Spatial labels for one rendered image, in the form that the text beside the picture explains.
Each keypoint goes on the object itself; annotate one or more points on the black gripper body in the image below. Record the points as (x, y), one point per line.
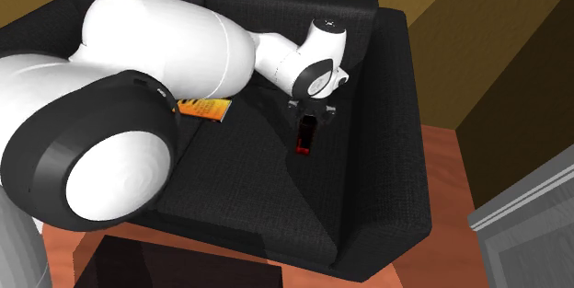
(311, 107)

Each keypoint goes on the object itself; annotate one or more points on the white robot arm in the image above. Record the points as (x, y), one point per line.
(157, 40)

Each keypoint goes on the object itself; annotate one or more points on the black block with red end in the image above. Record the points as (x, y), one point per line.
(307, 137)

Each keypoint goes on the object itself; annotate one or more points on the black fabric sofa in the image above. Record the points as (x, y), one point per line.
(251, 179)

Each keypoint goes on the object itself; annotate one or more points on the orange book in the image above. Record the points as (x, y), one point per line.
(206, 108)

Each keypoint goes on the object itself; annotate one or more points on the dark brown table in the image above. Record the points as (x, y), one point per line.
(188, 267)

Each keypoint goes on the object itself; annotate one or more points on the grey cabinet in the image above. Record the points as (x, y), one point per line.
(533, 233)

